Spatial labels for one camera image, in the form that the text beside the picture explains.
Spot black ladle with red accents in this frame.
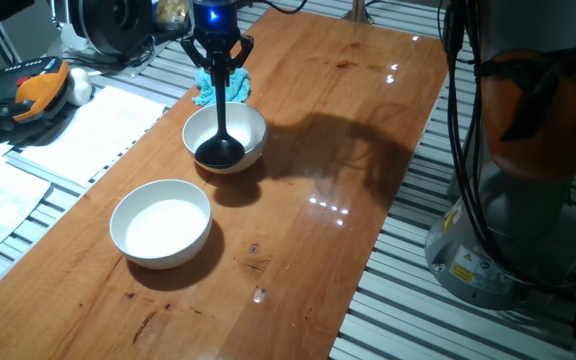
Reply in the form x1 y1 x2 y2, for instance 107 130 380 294
193 49 247 170

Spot white ceramic bowl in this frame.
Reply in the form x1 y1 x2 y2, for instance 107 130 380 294
109 179 214 271
181 101 269 175

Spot black loose cable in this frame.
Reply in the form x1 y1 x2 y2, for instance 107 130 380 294
65 22 192 76

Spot orange black teach pendant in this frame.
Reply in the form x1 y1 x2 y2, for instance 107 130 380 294
0 56 72 134

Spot aluminium frame post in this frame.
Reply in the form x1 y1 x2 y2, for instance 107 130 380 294
341 0 375 25

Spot glossy wooden board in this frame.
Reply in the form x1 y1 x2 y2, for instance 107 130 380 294
0 5 457 360

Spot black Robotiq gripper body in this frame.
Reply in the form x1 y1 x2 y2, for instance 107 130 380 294
191 0 242 51

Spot teal terry cloth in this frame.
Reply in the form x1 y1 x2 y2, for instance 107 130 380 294
191 66 252 108

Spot white computer mouse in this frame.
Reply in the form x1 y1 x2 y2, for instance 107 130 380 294
66 67 94 107

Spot yellow snack packet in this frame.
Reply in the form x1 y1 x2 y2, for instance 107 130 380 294
155 0 190 32

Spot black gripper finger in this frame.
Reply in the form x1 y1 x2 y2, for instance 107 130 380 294
180 34 219 76
225 33 255 76

